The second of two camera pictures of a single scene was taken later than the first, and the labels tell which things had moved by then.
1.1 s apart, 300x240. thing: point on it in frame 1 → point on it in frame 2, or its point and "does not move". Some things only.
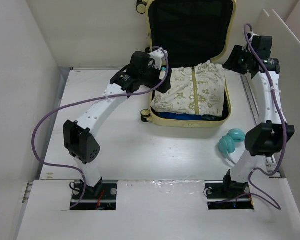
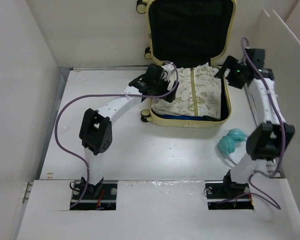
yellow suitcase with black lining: [194, 33] does not move
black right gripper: [231, 64] → [231, 63]
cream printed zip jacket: [199, 89] does not move
